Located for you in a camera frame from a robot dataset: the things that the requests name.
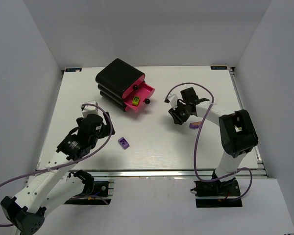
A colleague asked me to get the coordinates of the purple curved lego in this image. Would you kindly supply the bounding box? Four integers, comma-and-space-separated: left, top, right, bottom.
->
118, 137, 130, 149

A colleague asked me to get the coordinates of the pink drawer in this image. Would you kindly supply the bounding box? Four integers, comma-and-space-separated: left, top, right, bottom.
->
124, 82, 155, 112
122, 74, 145, 99

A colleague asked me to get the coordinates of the lime lego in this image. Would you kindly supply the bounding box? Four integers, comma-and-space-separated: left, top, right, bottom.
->
132, 96, 140, 107

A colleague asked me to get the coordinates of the pink top drawer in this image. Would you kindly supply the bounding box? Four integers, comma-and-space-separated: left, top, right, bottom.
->
122, 74, 145, 99

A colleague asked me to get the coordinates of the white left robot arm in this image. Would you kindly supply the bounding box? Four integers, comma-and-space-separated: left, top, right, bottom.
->
0, 113, 115, 235

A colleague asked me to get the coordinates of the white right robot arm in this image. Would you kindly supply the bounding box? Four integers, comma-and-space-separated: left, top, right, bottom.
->
165, 87, 258, 185

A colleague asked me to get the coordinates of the purple butterfly lego brick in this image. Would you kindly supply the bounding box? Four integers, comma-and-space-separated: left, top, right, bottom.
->
189, 121, 201, 129

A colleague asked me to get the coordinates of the black drawer cabinet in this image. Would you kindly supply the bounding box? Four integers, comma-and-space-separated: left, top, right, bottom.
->
95, 58, 145, 112

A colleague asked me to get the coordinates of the blue label right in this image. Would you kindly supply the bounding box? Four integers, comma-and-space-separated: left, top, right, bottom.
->
210, 66, 228, 70

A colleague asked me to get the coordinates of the blue label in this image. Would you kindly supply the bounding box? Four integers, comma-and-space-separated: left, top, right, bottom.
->
64, 68, 82, 72
210, 66, 228, 70

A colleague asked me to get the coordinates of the blue label left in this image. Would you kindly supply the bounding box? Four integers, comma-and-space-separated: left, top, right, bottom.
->
64, 68, 82, 72

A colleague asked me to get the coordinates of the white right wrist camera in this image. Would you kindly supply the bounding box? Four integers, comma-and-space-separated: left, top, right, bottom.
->
165, 93, 178, 110

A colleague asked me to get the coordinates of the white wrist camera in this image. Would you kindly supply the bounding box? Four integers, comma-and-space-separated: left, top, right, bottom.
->
165, 93, 178, 110
81, 101, 98, 118

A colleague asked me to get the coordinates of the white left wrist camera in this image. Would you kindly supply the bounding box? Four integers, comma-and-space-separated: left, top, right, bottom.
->
81, 101, 98, 118

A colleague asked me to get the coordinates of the aluminium table edge rail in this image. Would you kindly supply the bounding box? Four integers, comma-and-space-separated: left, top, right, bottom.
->
88, 168, 267, 179

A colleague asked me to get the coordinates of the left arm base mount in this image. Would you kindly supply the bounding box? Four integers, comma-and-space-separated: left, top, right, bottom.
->
64, 180, 114, 206

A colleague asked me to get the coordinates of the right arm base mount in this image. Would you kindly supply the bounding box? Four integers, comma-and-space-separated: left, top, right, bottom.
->
190, 179, 243, 208

